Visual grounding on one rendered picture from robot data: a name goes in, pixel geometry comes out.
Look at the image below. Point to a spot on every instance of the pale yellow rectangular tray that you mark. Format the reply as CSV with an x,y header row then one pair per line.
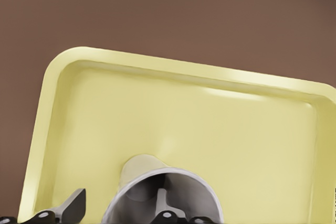
x,y
210,119

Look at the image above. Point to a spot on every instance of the white IKEA cup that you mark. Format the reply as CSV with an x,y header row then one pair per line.
x,y
139,171

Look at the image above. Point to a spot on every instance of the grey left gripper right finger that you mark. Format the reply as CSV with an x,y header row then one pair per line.
x,y
164,208

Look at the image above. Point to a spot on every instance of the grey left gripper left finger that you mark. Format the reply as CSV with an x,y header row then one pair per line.
x,y
70,205

